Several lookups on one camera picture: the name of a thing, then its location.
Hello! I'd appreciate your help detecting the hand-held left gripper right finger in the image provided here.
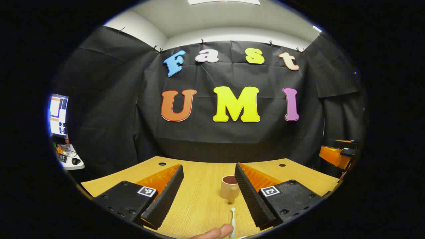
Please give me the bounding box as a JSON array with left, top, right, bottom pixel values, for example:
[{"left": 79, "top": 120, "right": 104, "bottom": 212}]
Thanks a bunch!
[{"left": 234, "top": 163, "right": 325, "bottom": 230}]

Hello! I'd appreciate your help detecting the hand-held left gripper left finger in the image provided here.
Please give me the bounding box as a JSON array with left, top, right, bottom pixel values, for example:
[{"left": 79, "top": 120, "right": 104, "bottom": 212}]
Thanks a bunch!
[{"left": 94, "top": 164, "right": 185, "bottom": 231}]

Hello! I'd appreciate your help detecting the beige cup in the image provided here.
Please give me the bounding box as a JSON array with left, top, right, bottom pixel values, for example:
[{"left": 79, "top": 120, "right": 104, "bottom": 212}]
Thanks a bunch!
[{"left": 220, "top": 175, "right": 240, "bottom": 203}]

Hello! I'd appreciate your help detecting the white toothbrush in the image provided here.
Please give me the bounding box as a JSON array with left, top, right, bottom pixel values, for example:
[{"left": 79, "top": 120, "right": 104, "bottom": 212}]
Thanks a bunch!
[{"left": 230, "top": 208, "right": 237, "bottom": 239}]

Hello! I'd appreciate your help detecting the wooden desktop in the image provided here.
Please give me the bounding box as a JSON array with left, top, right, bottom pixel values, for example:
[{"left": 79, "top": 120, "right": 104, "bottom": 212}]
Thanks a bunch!
[{"left": 81, "top": 156, "right": 340, "bottom": 239}]

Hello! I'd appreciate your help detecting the black backdrop cloth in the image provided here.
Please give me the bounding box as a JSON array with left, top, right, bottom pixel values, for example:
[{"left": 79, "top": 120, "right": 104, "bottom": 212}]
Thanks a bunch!
[{"left": 53, "top": 26, "right": 367, "bottom": 178}]

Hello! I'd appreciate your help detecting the white side table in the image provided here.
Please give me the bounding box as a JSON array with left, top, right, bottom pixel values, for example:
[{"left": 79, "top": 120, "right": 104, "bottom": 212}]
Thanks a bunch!
[{"left": 55, "top": 143, "right": 85, "bottom": 170}]

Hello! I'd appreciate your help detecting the computer monitor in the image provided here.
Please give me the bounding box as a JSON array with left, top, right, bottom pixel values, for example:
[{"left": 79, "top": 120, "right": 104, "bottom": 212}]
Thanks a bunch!
[{"left": 49, "top": 94, "right": 69, "bottom": 137}]

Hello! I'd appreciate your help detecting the ceiling light panel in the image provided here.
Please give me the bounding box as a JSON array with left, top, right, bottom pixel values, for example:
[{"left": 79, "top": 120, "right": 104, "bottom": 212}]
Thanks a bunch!
[{"left": 187, "top": 0, "right": 261, "bottom": 6}]

